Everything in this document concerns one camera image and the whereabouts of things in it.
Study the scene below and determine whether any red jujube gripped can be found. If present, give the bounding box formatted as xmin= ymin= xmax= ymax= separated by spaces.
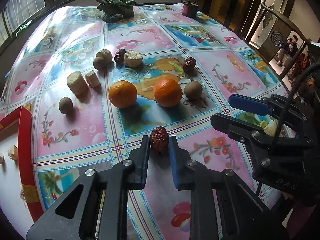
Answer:
xmin=150 ymin=126 xmax=169 ymax=156

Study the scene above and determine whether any pale corn cob piece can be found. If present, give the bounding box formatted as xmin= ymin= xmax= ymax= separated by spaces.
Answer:
xmin=259 ymin=120 xmax=277 ymax=137

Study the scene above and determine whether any brown longan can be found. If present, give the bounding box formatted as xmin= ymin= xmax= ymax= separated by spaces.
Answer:
xmin=184 ymin=81 xmax=203 ymax=101
xmin=59 ymin=97 xmax=73 ymax=115
xmin=93 ymin=57 xmax=106 ymax=70

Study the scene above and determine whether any large orange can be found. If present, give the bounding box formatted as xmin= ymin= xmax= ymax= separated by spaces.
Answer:
xmin=108 ymin=80 xmax=137 ymax=108

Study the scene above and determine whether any small corn cob chunk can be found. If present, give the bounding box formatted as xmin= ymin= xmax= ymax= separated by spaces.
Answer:
xmin=85 ymin=70 xmax=100 ymax=88

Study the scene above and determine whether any tall corn cob piece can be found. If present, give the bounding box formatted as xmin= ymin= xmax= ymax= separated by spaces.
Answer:
xmin=66 ymin=70 xmax=88 ymax=96

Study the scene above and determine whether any round corn cob slice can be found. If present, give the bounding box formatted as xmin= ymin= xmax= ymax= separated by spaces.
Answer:
xmin=124 ymin=50 xmax=143 ymax=67

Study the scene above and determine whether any red jujube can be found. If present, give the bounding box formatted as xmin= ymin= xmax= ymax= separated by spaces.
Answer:
xmin=182 ymin=57 xmax=196 ymax=73
xmin=114 ymin=48 xmax=126 ymax=63

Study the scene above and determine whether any floral plastic tablecloth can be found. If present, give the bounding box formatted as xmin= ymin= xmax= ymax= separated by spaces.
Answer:
xmin=0 ymin=3 xmax=296 ymax=240

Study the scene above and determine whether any dark bottle pink label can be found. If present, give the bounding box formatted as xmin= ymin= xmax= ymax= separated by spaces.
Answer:
xmin=182 ymin=0 xmax=198 ymax=18

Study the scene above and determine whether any red shallow box tray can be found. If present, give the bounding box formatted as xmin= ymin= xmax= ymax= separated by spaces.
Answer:
xmin=1 ymin=106 xmax=43 ymax=239

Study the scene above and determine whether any green cloth on sill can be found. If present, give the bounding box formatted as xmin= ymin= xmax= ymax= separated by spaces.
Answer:
xmin=15 ymin=20 xmax=33 ymax=37

